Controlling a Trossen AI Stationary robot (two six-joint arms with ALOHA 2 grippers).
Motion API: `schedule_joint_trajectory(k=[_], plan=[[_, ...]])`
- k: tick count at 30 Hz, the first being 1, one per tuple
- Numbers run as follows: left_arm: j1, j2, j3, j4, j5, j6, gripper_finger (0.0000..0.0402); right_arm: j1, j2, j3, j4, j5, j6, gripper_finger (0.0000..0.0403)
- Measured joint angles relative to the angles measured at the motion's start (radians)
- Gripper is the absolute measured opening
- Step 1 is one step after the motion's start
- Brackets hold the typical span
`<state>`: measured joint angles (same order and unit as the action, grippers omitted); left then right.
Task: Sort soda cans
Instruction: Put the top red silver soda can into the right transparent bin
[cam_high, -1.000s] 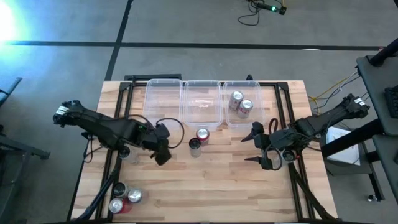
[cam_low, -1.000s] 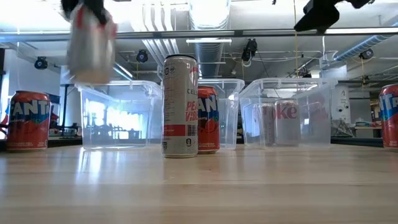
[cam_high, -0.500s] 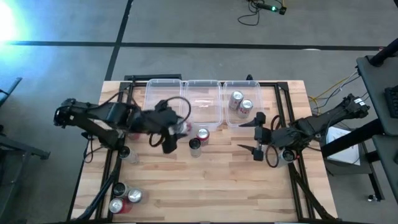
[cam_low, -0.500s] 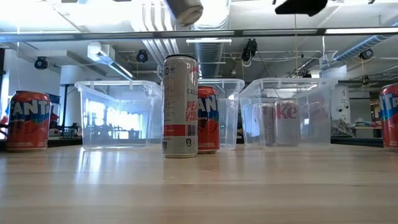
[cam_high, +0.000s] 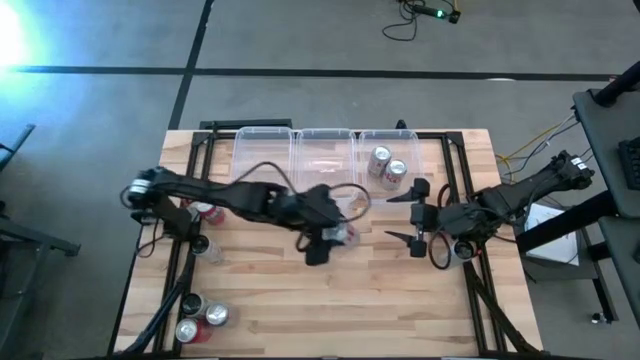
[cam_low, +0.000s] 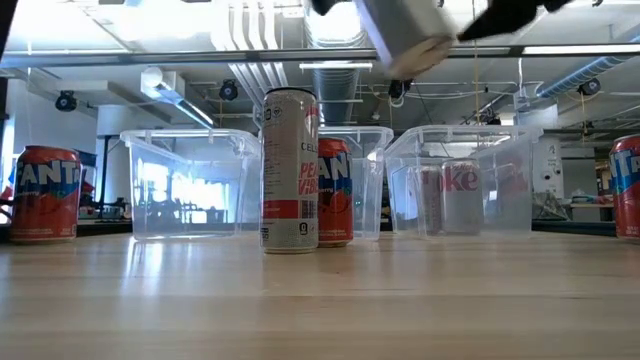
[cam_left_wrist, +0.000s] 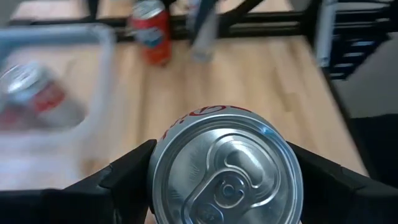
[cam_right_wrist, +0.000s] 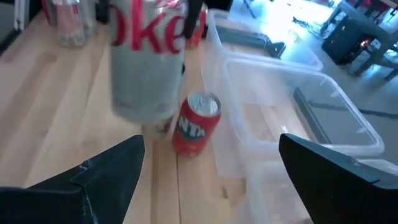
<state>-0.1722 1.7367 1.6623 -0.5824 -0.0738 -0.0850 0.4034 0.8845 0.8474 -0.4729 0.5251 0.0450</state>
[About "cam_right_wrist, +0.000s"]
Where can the silver Diet Coke can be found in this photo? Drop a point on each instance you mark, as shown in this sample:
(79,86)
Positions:
(71,25)
(146,77)

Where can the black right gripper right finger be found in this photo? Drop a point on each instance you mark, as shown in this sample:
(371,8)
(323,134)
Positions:
(342,193)

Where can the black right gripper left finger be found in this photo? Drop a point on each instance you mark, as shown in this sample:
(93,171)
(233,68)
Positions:
(77,202)

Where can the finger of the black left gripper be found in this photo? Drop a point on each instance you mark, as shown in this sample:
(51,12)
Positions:
(193,18)

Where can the red Fanta soda can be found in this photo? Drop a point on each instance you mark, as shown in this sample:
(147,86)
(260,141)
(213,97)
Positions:
(194,137)
(201,34)

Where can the clear plastic bin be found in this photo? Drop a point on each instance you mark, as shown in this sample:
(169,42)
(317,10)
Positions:
(264,93)
(217,46)
(273,193)

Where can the dark grey equipment stand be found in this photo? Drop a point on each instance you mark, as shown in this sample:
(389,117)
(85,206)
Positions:
(345,40)

